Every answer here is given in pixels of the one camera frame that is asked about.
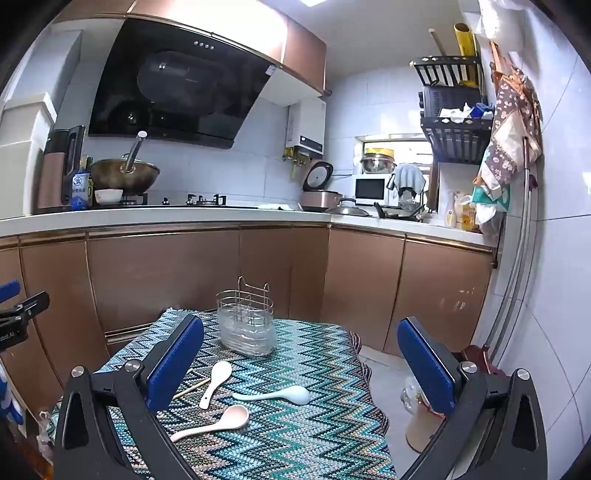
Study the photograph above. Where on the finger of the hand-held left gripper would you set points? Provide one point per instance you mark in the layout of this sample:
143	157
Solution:
27	305
9	290

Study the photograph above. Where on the green white bag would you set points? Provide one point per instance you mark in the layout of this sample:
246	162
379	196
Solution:
491	198

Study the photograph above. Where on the black range hood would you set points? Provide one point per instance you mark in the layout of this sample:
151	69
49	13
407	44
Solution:
184	92

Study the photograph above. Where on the brown black water boiler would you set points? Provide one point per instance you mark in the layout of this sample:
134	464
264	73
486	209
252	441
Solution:
53	180

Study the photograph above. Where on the white ceramic spoon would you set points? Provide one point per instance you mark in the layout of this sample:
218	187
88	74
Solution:
221	369

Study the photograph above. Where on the glass pot lid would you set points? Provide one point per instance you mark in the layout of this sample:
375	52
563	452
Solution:
348	210

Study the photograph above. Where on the floral hanging apron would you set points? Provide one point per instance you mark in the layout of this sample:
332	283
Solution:
510	120

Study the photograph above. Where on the white bowl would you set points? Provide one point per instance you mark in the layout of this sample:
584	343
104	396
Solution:
109	196

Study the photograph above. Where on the pale yellow bottle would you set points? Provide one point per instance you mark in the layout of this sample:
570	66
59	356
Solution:
451	212

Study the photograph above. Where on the white water heater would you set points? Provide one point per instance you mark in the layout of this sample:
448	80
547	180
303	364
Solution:
307	124

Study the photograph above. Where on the brass water heater pipes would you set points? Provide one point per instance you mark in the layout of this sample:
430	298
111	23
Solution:
298	159

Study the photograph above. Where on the white plastic bag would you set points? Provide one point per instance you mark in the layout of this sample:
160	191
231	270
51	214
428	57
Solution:
496	18

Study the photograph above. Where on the person's left hand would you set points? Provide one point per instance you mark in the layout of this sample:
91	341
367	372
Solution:
8	392

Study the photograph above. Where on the black frying pan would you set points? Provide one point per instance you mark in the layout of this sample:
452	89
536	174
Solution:
397	213

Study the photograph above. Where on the copper cabinets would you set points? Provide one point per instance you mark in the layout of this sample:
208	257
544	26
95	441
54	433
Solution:
161	277
304	50

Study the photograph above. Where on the white kitchen countertop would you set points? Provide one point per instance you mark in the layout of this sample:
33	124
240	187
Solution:
184	217

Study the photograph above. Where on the blue white milk carton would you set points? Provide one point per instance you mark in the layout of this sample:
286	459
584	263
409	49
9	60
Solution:
80	191

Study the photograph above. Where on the copper lower cabinets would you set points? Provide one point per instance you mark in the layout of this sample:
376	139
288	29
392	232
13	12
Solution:
161	277

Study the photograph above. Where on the copper upper cabinets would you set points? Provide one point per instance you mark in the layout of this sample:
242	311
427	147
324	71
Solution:
304	50

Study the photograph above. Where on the pink ceramic spoon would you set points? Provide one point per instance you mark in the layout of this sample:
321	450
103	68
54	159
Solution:
233	415

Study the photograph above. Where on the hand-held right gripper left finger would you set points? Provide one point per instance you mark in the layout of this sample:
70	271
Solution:
178	357

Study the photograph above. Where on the steel mixing bowl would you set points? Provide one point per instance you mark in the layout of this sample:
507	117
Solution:
377	164

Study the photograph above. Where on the black wall dish rack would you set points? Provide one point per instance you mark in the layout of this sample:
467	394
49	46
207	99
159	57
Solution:
457	138

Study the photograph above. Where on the white microwave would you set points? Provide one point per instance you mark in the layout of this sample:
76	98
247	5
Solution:
369	189

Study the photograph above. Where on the wooden rolling pin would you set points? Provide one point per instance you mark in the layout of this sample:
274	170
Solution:
437	42

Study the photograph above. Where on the grey towel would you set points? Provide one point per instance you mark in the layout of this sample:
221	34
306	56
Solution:
408	177

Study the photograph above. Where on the metal mop pole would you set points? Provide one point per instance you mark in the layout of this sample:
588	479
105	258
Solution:
524	230

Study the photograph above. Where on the yellow foil roll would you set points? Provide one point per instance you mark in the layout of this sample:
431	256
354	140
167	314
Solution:
465	46

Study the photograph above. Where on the bamboo chopstick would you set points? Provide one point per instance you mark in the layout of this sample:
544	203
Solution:
196	387

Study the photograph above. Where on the light blue ceramic spoon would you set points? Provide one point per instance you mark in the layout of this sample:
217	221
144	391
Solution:
295	395

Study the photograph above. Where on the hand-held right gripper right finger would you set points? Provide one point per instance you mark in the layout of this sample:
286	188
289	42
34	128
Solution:
422	360

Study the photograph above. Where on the zigzag woven tablecloth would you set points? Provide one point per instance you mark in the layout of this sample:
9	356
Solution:
300	438

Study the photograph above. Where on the clear plastic bag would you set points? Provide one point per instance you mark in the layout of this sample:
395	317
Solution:
413	392

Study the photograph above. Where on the copper rice cooker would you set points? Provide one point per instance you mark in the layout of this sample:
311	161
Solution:
323	198

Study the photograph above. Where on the white box unit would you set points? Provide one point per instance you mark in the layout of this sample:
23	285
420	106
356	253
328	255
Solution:
23	147

